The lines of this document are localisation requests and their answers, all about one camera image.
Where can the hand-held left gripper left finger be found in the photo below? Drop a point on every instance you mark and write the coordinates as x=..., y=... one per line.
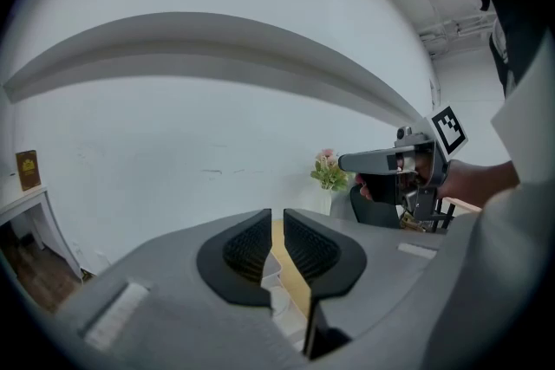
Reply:
x=173, y=294

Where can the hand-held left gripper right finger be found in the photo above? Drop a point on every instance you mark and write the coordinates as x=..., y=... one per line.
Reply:
x=390, y=273

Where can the person's black clothed body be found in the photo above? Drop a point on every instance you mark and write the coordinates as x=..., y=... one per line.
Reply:
x=516, y=13

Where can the person's right forearm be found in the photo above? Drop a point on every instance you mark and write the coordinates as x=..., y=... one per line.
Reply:
x=477, y=182

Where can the pink flower bouquet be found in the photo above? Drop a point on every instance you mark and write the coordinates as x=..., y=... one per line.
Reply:
x=329, y=173

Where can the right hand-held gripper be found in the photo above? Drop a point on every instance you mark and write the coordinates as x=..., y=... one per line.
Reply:
x=448, y=130

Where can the white side table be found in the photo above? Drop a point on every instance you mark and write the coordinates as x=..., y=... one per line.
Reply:
x=30, y=203

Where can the white vase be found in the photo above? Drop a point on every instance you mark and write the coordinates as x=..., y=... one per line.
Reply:
x=326, y=201

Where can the brown box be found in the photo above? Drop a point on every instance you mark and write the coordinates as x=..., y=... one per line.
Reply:
x=28, y=170

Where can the desk with black frame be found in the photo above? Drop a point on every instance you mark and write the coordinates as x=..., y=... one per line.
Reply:
x=461, y=203

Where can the person's right hand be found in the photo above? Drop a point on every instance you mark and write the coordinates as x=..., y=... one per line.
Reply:
x=364, y=186

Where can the black mesh office chair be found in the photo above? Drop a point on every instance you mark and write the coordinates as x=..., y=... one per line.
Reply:
x=373, y=214

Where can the white box with grey lid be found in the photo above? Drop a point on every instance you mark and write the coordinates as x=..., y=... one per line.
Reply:
x=286, y=316

